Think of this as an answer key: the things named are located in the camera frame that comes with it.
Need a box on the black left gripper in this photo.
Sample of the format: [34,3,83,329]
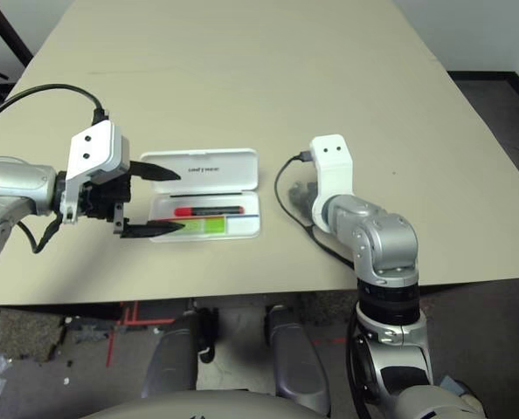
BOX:
[78,160,186,241]

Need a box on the green capped highlighter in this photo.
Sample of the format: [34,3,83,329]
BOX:
[171,217,230,236]

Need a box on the white plastic pencil case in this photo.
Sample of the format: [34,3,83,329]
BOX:
[139,148,262,242]

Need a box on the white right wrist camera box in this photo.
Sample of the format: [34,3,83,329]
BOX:
[308,134,355,232]

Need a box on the dark table leg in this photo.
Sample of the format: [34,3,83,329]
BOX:
[0,0,34,67]

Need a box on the grey robot torso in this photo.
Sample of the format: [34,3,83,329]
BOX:
[80,389,330,419]

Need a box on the blue grey floor item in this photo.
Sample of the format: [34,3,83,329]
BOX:
[438,374,466,396]

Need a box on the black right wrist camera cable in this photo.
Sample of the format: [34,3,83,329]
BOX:
[274,150,361,267]

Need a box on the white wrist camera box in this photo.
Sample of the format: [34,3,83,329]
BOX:
[60,120,132,226]
[308,134,355,232]

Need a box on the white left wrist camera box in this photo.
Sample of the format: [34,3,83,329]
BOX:
[60,120,132,226]

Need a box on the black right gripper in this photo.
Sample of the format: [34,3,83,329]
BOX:
[287,181,320,213]

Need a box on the grey left robot leg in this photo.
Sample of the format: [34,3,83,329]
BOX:
[141,307,219,401]

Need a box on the black marker with red cap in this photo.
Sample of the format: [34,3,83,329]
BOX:
[174,205,246,217]

